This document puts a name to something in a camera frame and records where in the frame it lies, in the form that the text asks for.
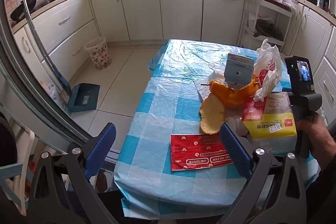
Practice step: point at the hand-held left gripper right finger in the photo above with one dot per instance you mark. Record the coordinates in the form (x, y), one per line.
(235, 148)

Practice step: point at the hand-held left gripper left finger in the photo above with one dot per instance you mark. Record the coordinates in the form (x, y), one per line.
(102, 146)

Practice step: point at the yellow and white box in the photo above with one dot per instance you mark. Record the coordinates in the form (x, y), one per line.
(267, 124)

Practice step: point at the person's right hand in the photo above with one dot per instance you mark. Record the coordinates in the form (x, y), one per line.
(320, 140)

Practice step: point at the red printed packet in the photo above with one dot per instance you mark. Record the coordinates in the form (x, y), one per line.
(197, 150)

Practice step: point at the blue dustpan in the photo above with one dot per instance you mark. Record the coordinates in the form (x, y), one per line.
(84, 98)

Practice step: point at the white red-print plastic bag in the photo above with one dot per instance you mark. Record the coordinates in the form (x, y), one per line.
(267, 66)

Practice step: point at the grey-blue carton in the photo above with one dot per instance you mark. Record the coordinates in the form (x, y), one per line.
(237, 69)

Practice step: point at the blue checkered plastic tablecloth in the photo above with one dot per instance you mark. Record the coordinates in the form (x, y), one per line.
(170, 108)

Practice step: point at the dark lidded pan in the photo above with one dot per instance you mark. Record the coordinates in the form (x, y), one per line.
(267, 28)

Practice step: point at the floral wastebasket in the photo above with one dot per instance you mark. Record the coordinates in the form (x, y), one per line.
(98, 56)

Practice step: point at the white shelf rack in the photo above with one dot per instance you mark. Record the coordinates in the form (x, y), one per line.
(252, 19)

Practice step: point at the dark red tray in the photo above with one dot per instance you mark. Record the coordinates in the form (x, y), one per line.
(283, 5)

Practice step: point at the white stove-side drawer cabinet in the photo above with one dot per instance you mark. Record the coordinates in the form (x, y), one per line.
(65, 29)

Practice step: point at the white corner kitchen cabinet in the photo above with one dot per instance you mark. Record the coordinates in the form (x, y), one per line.
(178, 6)

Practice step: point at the grey door frame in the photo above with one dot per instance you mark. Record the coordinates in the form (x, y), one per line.
(31, 87)

